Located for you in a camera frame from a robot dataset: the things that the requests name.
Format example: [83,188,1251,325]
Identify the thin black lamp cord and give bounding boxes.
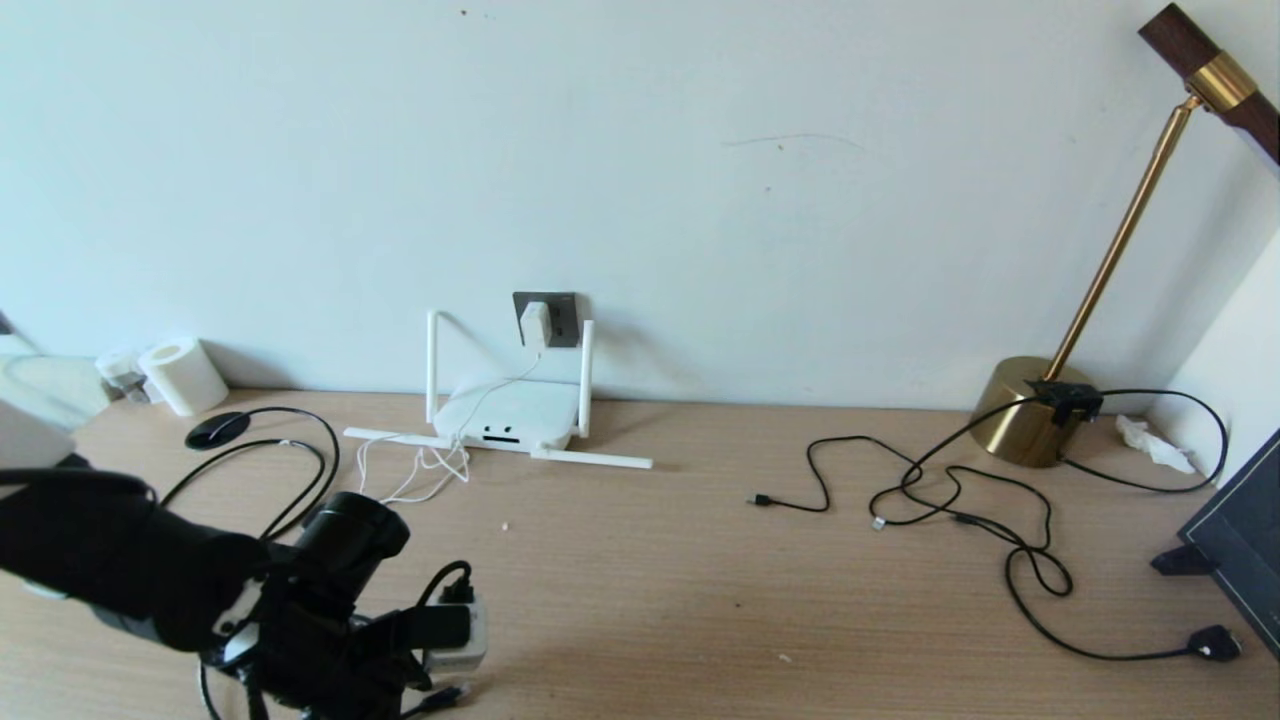
[1058,388,1229,495]

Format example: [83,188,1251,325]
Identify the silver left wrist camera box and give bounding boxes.
[415,595,490,673]

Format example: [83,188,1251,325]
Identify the brass desk lamp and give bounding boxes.
[968,3,1280,470]

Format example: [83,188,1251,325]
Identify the black USB cable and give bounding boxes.
[746,436,1053,551]

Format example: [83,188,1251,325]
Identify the pale background furniture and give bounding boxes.
[0,335,111,433]

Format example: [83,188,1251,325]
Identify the white paper roll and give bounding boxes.
[138,338,229,418]

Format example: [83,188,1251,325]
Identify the black ethernet cable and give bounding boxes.
[160,405,473,720]

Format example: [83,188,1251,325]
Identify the thin white adapter cable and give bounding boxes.
[355,345,547,506]

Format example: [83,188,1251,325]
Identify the white router with antennas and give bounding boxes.
[344,310,654,471]

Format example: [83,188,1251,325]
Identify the crumpled white tissue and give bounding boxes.
[1115,416,1197,476]

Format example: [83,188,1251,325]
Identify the black round desk grommet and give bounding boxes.
[185,412,252,451]

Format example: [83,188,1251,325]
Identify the black lamp power cord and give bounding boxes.
[955,510,1245,664]

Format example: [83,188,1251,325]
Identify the black block with cables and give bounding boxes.
[1028,381,1104,428]

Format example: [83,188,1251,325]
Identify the grey wall power socket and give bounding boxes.
[513,292,581,349]

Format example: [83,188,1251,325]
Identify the black cable with white tip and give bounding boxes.
[870,396,1046,530]

